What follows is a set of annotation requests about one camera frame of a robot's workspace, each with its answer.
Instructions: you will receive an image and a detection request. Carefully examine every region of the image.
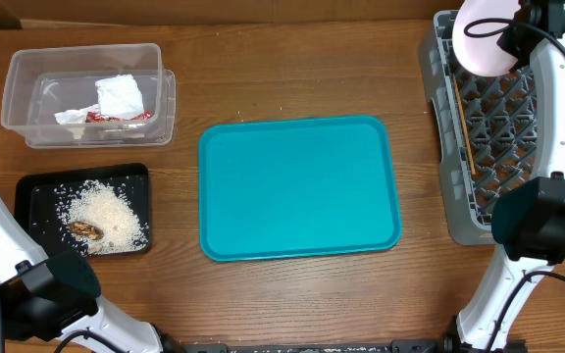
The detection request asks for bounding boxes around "white napkin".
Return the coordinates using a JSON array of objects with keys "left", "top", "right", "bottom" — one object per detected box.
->
[{"left": 95, "top": 75, "right": 145, "bottom": 120}]

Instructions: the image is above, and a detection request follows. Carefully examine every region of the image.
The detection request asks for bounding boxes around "wooden chopstick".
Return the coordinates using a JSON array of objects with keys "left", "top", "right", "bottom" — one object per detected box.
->
[{"left": 452, "top": 75, "right": 477, "bottom": 176}]

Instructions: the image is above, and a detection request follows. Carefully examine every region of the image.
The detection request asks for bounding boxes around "red snack wrapper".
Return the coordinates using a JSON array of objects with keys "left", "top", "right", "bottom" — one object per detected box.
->
[{"left": 85, "top": 111, "right": 151, "bottom": 123}]

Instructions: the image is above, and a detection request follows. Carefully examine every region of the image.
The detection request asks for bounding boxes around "white round plate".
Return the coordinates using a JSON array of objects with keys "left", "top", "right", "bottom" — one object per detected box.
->
[{"left": 452, "top": 0, "right": 520, "bottom": 76}]

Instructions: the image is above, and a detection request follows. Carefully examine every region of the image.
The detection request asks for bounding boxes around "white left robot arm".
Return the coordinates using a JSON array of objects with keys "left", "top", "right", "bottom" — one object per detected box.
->
[{"left": 0, "top": 198, "right": 183, "bottom": 352}]

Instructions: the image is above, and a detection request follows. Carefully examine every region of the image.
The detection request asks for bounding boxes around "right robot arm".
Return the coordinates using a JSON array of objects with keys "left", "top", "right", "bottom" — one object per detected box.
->
[{"left": 440, "top": 0, "right": 565, "bottom": 352}]

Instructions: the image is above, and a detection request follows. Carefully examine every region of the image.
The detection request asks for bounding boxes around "black food waste tray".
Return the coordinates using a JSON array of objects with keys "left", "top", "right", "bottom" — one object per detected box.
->
[{"left": 14, "top": 163, "right": 151, "bottom": 257}]

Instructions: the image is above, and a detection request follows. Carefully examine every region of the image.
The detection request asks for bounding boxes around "grey dishwasher rack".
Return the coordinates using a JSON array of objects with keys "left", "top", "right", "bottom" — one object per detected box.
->
[{"left": 419, "top": 11, "right": 565, "bottom": 245}]

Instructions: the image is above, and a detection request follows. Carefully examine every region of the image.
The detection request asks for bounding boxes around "teal plastic tray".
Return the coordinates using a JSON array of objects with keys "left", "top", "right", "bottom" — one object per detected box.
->
[{"left": 198, "top": 115, "right": 402, "bottom": 262}]

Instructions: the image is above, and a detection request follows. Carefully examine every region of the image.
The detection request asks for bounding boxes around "pile of white rice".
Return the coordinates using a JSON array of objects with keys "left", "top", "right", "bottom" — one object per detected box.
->
[{"left": 53, "top": 179, "right": 149, "bottom": 256}]

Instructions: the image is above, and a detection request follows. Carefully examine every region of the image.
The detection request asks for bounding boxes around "brown food scrap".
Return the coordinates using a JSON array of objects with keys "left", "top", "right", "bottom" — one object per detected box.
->
[{"left": 67, "top": 221, "right": 104, "bottom": 240}]

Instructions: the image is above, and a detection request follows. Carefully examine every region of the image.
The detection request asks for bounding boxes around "white crumpled tissue in bin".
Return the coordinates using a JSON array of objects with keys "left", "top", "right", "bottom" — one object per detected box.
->
[{"left": 54, "top": 104, "right": 99, "bottom": 125}]

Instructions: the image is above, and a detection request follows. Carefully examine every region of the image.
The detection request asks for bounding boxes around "clear plastic bin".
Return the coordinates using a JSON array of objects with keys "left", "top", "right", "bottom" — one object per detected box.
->
[{"left": 0, "top": 43, "right": 177, "bottom": 149}]

